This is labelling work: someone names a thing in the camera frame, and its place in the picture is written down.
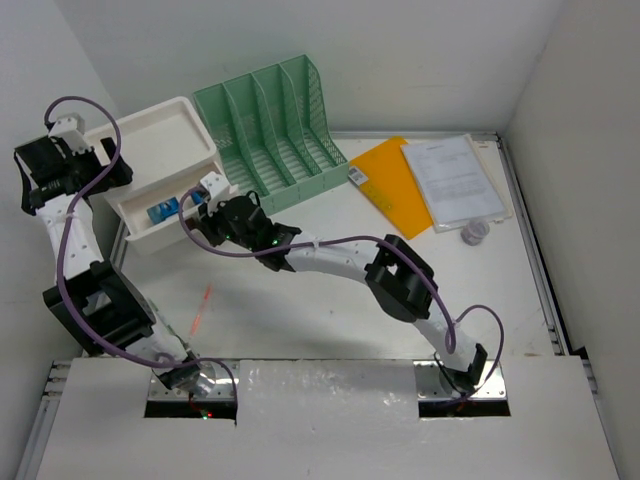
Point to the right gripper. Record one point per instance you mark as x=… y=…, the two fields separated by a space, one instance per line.
x=209 y=223

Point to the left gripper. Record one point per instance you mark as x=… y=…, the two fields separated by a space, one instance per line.
x=117 y=176

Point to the blue tape roll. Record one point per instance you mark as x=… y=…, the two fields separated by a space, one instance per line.
x=162 y=211

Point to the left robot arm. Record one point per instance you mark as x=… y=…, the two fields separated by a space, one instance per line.
x=103 y=311

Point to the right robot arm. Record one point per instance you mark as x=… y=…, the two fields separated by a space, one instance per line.
x=399 y=279

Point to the green file organizer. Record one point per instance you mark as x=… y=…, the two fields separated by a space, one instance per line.
x=271 y=130

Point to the white drawer cabinet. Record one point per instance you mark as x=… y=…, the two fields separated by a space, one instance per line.
x=169 y=151

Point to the orange pen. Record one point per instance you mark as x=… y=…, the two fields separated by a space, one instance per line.
x=201 y=311

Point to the orange plastic folder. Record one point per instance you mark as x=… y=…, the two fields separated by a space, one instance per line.
x=383 y=176

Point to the clear document sleeve with paper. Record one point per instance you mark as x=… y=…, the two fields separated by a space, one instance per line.
x=454 y=182

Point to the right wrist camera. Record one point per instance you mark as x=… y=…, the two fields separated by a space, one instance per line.
x=217 y=188

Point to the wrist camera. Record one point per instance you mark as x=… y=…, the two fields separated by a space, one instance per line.
x=70 y=129
x=217 y=188

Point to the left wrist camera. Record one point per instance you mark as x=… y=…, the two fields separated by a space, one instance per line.
x=70 y=129

